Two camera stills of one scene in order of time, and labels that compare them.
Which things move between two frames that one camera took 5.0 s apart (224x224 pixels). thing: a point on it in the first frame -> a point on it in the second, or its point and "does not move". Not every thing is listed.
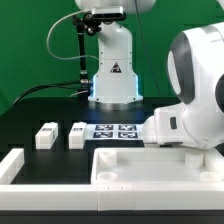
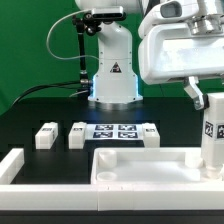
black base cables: (50, 85) does not move
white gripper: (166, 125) -> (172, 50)
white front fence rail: (112, 197) does not move
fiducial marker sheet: (114, 132) does not move
